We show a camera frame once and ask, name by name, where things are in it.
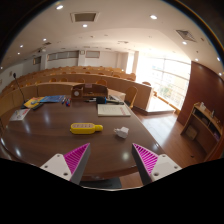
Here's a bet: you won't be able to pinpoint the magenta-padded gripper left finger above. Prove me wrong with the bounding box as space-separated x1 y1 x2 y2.
39 142 92 185

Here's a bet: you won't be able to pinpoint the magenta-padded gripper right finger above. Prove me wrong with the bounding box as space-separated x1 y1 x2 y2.
131 142 183 186

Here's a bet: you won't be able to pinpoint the white charger block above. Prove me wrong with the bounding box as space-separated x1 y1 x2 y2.
113 126 130 140

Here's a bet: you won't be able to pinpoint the wooden shelf unit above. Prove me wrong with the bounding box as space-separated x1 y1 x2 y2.
180 101 224 158

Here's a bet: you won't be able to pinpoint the white book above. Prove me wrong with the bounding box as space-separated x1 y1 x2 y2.
97 103 132 118

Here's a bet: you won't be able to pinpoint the black handheld microphone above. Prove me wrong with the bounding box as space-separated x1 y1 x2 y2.
96 96 125 106

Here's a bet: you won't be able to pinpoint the black remote control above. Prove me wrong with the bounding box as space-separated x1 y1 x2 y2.
31 102 45 112

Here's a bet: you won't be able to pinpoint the wooden chair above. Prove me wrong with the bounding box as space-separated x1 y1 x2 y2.
123 86 139 110

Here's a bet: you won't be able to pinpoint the wooden desk organizer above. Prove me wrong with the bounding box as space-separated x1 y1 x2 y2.
70 83 109 100

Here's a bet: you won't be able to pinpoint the white leaflet with red print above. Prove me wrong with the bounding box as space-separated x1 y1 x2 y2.
9 108 32 122

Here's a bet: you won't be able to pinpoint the large glass window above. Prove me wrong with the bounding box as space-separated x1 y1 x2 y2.
135 55 192 110

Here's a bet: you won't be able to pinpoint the rows of wooden seats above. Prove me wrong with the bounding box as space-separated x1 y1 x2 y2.
3 65 138 88

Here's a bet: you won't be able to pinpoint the black gooseneck microphone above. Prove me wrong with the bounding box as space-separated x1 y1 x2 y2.
12 72 28 105

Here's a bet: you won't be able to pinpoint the slatted ceiling vent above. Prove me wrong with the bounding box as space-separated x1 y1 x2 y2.
175 29 198 43

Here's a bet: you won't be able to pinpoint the square ceiling vent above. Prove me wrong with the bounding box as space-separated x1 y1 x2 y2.
69 11 100 24

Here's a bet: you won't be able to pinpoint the recessed ceiling lights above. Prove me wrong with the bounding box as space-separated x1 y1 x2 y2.
19 4 224 64

